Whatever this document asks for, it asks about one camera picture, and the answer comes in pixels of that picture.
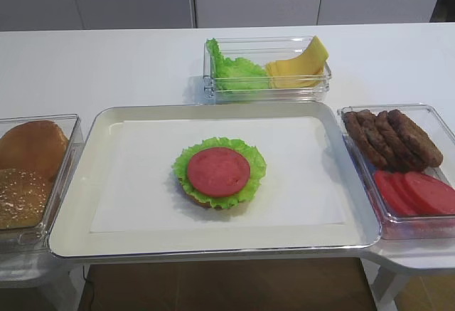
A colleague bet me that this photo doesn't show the red tomato slice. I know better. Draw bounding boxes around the red tomato slice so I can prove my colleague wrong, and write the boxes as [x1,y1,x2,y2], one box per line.
[402,172,454,215]
[186,147,250,198]
[374,170,417,217]
[390,172,423,215]

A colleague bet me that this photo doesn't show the green lettuce leaf on bun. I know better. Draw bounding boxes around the green lettuce leaf on bun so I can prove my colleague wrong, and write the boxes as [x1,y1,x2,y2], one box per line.
[173,137,267,209]

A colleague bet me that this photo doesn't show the green lettuce leaves in container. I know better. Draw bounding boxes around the green lettuce leaves in container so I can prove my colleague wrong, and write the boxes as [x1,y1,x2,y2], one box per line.
[205,38,269,91]

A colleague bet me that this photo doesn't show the bottom bun under lettuce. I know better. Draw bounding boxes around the bottom bun under lettuce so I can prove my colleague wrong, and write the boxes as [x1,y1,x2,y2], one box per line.
[178,178,213,209]

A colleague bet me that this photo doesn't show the clear lettuce cheese container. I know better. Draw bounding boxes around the clear lettuce cheese container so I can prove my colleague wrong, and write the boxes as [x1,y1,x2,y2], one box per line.
[203,36,331,103]

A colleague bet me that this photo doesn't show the yellow cheese slices stack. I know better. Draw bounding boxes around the yellow cheese slices stack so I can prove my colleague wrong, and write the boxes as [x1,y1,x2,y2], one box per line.
[265,36,329,89]

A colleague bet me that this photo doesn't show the white serving tray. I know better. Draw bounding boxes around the white serving tray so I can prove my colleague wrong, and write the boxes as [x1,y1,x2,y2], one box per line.
[49,102,381,259]

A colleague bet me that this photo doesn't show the white paper sheet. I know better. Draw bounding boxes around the white paper sheet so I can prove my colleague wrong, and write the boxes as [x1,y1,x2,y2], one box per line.
[91,117,347,232]

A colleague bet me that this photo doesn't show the brown meat patty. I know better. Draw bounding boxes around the brown meat patty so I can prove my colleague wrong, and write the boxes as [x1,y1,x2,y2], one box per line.
[357,110,405,172]
[387,109,444,167]
[342,112,387,169]
[375,110,427,172]

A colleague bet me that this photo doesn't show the clear patty tomato container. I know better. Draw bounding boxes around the clear patty tomato container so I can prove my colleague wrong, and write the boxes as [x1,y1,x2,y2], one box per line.
[338,104,454,240]

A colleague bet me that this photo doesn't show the plain bun bottom half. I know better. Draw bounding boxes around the plain bun bottom half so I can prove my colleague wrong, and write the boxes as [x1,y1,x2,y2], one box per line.
[1,120,68,181]

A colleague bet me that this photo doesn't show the clear bun container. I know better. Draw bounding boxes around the clear bun container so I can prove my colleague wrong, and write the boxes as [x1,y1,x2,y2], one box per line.
[1,115,84,254]

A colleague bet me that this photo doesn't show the right sesame bun top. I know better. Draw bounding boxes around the right sesame bun top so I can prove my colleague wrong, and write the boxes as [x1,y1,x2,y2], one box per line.
[1,169,52,230]

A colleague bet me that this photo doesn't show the black floor cable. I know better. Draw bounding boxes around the black floor cable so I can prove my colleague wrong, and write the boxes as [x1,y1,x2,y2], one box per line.
[80,263,97,311]

